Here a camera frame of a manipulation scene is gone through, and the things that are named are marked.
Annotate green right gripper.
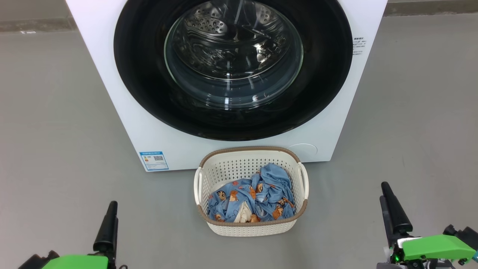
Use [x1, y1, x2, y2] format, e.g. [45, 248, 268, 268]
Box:
[377, 182, 477, 269]

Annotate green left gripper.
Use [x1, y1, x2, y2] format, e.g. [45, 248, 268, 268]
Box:
[41, 201, 118, 269]

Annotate blue cartoon print garment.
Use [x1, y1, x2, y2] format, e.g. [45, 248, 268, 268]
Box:
[207, 163, 296, 223]

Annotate cream white garment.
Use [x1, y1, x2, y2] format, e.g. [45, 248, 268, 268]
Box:
[239, 202, 255, 223]

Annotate black round washer door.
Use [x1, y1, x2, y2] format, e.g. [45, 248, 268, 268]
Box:
[113, 0, 354, 142]

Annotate white front-load washing machine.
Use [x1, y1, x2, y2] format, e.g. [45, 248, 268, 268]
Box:
[65, 0, 389, 172]

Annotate stainless steel washing machine drum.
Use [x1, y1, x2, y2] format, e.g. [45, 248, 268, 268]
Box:
[166, 0, 303, 107]

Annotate blue energy label sticker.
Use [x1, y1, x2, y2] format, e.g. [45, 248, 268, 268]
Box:
[139, 151, 169, 171]

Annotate round white filter cover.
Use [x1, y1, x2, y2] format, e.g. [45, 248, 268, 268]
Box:
[288, 143, 318, 162]

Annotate cream perforated laundry basket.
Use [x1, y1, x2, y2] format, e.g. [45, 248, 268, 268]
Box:
[193, 146, 310, 237]

